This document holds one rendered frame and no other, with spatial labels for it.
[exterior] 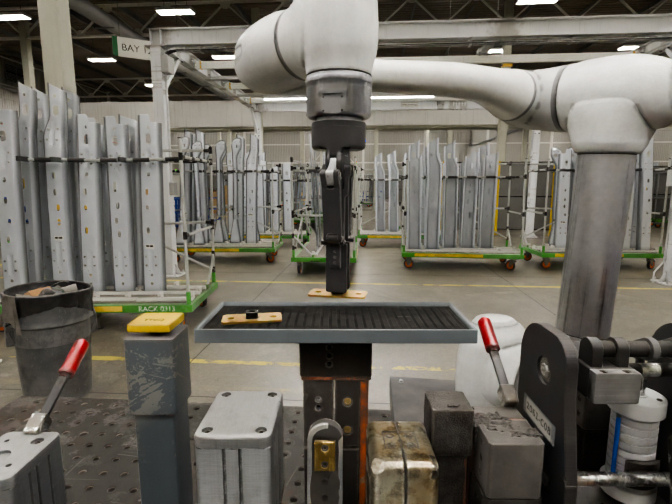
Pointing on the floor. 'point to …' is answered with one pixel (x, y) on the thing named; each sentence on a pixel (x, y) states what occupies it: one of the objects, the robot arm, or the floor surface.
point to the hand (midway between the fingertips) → (338, 266)
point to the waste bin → (49, 333)
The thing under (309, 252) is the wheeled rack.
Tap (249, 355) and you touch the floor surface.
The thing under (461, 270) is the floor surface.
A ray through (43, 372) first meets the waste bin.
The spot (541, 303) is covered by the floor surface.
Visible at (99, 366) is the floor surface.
